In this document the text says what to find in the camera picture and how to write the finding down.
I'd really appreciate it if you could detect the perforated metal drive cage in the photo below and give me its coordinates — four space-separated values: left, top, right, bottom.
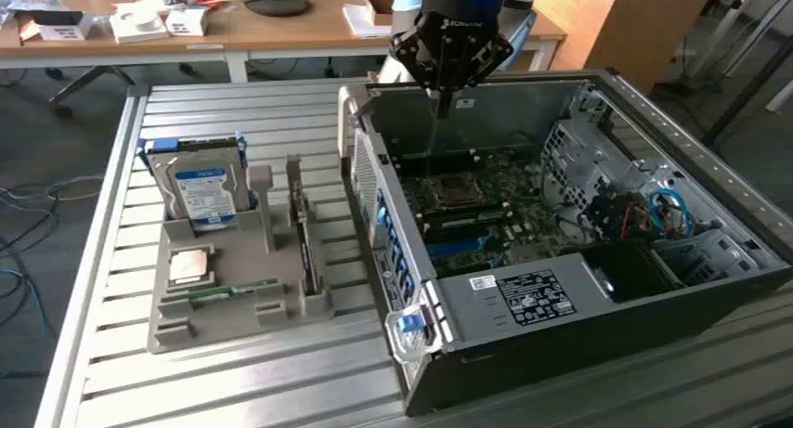
539 119 627 220

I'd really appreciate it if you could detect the black slanted pole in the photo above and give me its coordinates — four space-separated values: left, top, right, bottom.
702 37 793 146

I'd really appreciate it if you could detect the grey power supply unit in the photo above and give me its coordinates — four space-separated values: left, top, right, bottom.
432 253 621 344

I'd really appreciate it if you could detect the wooden desk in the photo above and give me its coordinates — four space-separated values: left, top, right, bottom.
0 0 569 84

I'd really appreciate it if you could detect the open black PC case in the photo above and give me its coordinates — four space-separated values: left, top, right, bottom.
336 68 793 418

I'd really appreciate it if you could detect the green loose RAM stick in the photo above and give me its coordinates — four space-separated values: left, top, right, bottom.
157 278 282 305

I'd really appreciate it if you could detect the wooden cabinet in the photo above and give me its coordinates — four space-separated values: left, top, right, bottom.
530 0 725 96

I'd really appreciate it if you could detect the blue floor cable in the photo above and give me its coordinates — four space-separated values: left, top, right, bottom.
0 207 59 381

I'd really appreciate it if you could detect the red disk wire bundle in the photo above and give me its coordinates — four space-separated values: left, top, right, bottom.
622 200 662 239

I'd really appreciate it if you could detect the metal disk bay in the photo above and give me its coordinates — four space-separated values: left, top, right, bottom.
647 228 768 288

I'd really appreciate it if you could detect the blue expansion slot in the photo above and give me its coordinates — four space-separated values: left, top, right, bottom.
424 239 491 258

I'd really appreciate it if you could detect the white box with black lid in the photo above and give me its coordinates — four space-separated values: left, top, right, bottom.
27 8 95 43

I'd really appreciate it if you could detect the white desk frame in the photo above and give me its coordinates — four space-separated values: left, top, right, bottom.
681 0 793 113

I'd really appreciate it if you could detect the black Nvidia graphics card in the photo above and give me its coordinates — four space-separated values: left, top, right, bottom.
284 152 324 292

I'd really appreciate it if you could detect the black wheeled stand base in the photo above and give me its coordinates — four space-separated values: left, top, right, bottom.
47 64 139 119

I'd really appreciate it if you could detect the green motherboard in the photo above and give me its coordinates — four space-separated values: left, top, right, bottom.
395 149 599 280

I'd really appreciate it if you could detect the white box with round insert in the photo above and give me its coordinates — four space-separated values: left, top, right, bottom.
108 1 171 45

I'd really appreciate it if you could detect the grey floor cable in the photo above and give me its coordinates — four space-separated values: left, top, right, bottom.
0 173 105 205

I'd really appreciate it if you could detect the hard disk in blue caddy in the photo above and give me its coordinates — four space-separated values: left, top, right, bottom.
136 131 250 230

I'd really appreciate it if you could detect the small white labelled box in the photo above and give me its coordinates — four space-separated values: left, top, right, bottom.
163 7 211 38

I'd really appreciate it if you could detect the silver CPU chip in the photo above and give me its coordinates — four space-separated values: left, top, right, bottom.
165 249 211 284

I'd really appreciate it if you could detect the blue disk wire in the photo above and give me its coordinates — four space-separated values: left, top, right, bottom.
646 185 697 238

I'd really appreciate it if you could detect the white paper stack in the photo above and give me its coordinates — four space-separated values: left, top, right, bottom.
340 3 394 40

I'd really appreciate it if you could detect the grey parts rack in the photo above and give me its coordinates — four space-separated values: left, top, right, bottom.
147 164 339 355

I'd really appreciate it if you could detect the blue case latch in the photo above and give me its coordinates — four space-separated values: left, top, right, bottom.
395 309 430 332

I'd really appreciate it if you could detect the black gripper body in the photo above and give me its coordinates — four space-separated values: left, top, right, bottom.
414 0 509 91

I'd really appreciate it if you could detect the metal CPU socket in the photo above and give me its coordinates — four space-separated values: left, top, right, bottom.
424 174 490 210

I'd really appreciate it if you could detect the black round lamp base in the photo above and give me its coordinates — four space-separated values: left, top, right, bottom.
242 0 312 18

